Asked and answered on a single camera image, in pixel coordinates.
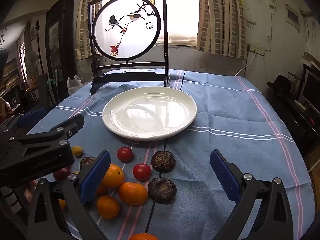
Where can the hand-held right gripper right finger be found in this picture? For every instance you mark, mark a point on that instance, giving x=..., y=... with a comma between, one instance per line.
x=225, y=177

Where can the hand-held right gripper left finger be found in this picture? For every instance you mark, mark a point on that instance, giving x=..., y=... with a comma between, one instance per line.
x=96, y=175

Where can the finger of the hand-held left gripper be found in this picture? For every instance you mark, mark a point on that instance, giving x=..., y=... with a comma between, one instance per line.
x=32, y=117
x=67, y=127

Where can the orange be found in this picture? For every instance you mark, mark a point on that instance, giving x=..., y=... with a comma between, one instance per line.
x=62, y=204
x=133, y=193
x=101, y=190
x=114, y=176
x=143, y=237
x=108, y=207

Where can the dark red plum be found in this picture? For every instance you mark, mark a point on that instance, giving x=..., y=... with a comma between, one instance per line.
x=61, y=174

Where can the red tomato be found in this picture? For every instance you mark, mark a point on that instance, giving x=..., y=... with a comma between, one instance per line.
x=141, y=172
x=124, y=154

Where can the white round plate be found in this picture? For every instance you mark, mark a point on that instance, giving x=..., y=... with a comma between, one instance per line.
x=150, y=115

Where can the person's left hand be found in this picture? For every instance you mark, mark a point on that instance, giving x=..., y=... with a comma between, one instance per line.
x=30, y=191

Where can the dark grey chair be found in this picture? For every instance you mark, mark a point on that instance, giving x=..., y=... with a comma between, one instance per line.
x=43, y=90

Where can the floral cloth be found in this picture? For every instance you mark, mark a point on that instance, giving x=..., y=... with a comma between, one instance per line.
x=3, y=108

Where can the white plastic bag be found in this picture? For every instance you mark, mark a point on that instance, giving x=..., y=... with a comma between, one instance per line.
x=73, y=84

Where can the blue striped tablecloth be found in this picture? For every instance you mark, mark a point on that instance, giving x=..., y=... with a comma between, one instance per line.
x=225, y=120

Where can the standing fan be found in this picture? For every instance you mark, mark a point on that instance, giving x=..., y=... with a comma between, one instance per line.
x=32, y=60

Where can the dark coat stand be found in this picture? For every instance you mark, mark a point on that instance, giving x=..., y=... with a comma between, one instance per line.
x=38, y=47

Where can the dark framed painting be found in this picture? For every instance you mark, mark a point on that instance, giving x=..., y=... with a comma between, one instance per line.
x=55, y=42

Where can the black low cabinet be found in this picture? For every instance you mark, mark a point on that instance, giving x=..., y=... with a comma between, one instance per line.
x=297, y=122

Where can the checked beige curtain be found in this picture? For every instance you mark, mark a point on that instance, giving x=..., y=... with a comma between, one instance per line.
x=82, y=30
x=220, y=17

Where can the black hat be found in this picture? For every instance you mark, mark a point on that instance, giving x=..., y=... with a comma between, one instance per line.
x=281, y=83

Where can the round bird painting table screen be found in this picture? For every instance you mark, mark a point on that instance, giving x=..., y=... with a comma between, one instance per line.
x=140, y=42

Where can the grey monitor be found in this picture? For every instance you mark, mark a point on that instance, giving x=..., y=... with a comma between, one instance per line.
x=311, y=87

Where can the bright window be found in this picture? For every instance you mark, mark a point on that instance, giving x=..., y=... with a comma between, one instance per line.
x=180, y=12

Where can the wall bookshelf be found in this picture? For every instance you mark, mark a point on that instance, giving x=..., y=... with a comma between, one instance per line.
x=10, y=77

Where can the white wall socket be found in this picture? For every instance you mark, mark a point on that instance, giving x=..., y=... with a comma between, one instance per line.
x=255, y=49

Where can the wall vent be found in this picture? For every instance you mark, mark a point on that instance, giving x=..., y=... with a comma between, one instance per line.
x=292, y=17

